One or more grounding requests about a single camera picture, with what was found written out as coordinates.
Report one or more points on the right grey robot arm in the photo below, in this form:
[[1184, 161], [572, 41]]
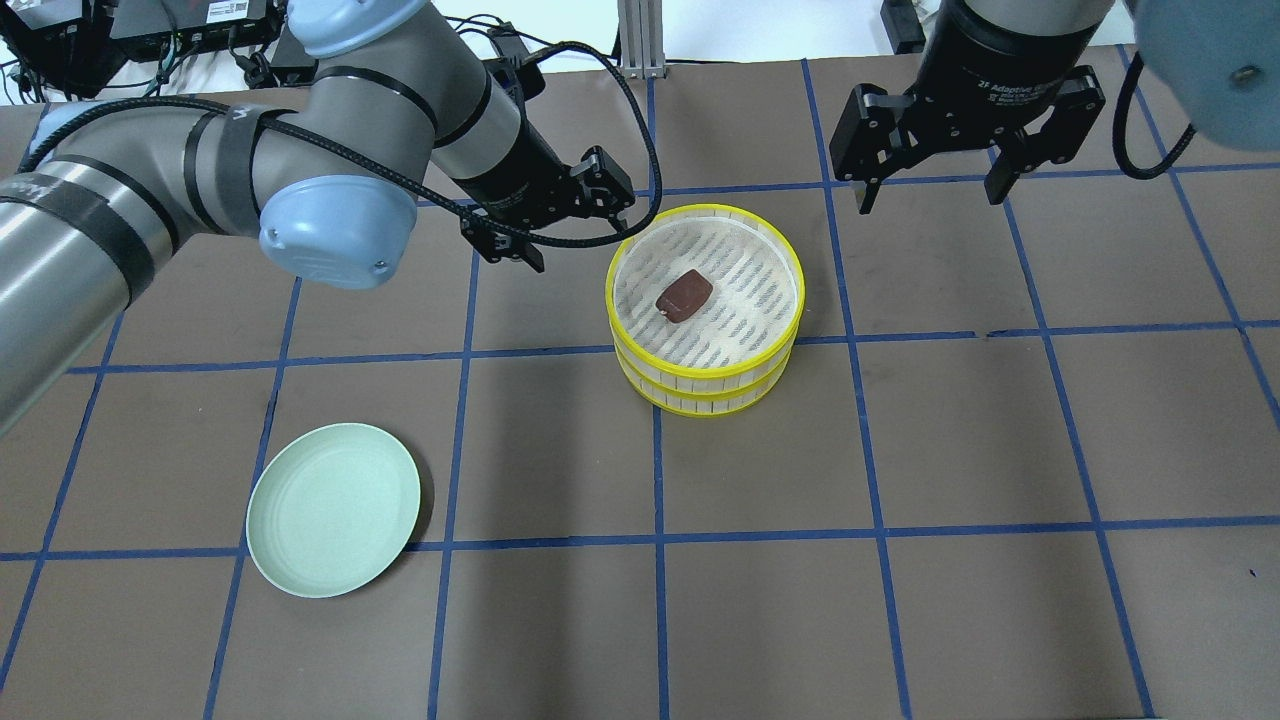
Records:
[[1219, 59]]

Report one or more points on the yellow steamer layer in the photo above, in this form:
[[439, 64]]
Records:
[[702, 398], [756, 307]]

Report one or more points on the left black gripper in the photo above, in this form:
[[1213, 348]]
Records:
[[508, 178]]

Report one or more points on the aluminium frame post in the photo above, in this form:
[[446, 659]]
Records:
[[640, 32]]

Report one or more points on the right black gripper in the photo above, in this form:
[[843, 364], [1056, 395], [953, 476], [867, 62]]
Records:
[[975, 70]]

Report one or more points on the dark red bun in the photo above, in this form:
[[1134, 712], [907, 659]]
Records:
[[684, 297]]

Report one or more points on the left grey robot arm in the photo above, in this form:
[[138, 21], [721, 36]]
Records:
[[401, 109]]

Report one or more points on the black power brick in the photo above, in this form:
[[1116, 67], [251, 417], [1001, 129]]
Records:
[[290, 65]]

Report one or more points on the light green plate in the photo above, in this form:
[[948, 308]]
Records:
[[333, 510]]

